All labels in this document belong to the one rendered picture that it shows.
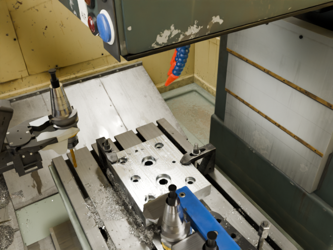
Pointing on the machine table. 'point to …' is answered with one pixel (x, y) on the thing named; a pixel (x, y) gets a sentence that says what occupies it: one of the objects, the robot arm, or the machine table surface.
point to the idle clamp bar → (239, 239)
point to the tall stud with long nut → (263, 232)
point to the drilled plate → (201, 181)
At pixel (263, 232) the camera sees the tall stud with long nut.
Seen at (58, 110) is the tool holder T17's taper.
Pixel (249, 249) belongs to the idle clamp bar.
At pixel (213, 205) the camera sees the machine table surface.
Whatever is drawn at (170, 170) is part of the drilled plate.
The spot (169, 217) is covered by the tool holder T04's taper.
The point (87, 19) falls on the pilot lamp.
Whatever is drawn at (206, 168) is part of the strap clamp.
